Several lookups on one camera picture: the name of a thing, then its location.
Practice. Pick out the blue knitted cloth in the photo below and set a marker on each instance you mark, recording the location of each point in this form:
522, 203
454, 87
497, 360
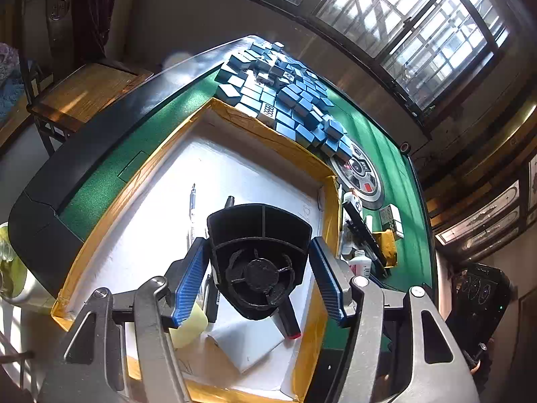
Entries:
8, 79

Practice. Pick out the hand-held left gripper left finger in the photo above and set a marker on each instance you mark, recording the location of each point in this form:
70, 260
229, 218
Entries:
188, 289

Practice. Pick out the white tube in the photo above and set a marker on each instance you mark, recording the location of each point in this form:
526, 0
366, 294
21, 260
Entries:
360, 266

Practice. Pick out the wooden cabinet glass doors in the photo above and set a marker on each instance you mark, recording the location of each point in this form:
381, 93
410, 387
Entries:
482, 214

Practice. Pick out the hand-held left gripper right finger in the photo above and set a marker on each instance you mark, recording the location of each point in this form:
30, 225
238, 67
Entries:
329, 281

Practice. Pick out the white folded card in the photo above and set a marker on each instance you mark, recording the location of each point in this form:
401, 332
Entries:
247, 344

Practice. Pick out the round table control panel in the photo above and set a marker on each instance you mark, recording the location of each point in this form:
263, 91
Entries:
363, 176

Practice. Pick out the round table edge button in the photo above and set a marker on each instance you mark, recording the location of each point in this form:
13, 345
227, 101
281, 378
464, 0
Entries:
405, 146

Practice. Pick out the white medicine box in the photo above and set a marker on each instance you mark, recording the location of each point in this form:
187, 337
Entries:
392, 222

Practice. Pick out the wooden chair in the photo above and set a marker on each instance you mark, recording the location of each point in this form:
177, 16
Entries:
84, 92

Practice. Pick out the yellowish glass jar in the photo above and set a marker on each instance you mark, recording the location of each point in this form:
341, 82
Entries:
16, 277

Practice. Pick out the pale yellow plastic case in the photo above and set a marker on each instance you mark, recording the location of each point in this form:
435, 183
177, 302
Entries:
191, 327

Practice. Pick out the yellow cardboard box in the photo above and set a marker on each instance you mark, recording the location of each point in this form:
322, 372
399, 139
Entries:
251, 168

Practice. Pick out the black fan-shaped holder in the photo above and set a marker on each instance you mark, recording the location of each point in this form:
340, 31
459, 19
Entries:
251, 226

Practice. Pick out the white translucent pen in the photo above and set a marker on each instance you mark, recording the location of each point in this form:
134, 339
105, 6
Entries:
193, 214

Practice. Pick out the green mahjong table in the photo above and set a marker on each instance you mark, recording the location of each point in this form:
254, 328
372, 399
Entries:
105, 184

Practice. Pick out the pile of blue mahjong tiles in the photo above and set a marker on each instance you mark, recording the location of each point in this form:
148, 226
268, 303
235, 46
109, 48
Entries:
293, 96

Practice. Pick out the long black marker pen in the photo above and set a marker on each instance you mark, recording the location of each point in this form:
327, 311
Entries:
365, 235

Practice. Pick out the dark red curtain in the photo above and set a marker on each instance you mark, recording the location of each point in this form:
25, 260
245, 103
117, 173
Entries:
105, 8

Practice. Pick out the barred window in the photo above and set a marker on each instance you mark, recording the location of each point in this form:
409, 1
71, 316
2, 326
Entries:
377, 16

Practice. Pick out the yellow packet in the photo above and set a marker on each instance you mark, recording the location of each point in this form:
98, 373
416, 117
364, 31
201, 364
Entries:
388, 245

